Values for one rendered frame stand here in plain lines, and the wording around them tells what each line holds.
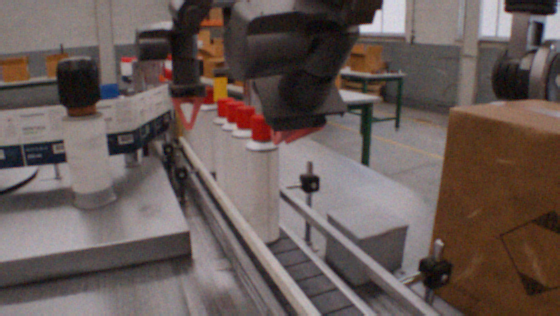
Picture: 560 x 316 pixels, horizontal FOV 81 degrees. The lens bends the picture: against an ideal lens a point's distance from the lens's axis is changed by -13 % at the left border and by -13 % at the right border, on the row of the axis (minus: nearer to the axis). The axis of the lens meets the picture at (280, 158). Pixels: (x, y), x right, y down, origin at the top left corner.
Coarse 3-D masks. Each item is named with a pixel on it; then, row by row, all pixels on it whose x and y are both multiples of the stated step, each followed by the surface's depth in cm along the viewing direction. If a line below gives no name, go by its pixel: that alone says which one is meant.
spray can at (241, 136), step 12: (240, 108) 62; (252, 108) 62; (240, 120) 62; (240, 132) 63; (240, 144) 63; (240, 156) 63; (240, 168) 64; (240, 180) 65; (240, 192) 66; (240, 204) 66
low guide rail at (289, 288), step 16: (192, 160) 94; (208, 176) 80; (224, 192) 72; (224, 208) 68; (240, 224) 60; (256, 240) 55; (272, 256) 50; (272, 272) 48; (288, 288) 44; (304, 304) 41
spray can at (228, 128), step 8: (232, 104) 66; (240, 104) 67; (232, 112) 67; (232, 120) 67; (224, 128) 68; (232, 128) 67; (224, 136) 68; (224, 144) 69; (224, 152) 69; (224, 160) 70; (224, 168) 71; (224, 176) 71; (232, 176) 70; (224, 184) 72; (232, 184) 70; (232, 192) 71; (232, 200) 71
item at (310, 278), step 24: (192, 168) 95; (240, 240) 61; (288, 240) 61; (288, 264) 55; (312, 264) 55; (312, 288) 49; (336, 288) 49; (288, 312) 45; (336, 312) 44; (360, 312) 44
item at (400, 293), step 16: (288, 192) 60; (304, 208) 54; (320, 224) 50; (336, 240) 46; (352, 256) 43; (368, 256) 42; (368, 272) 40; (384, 272) 39; (384, 288) 38; (400, 288) 36; (400, 304) 35; (416, 304) 33
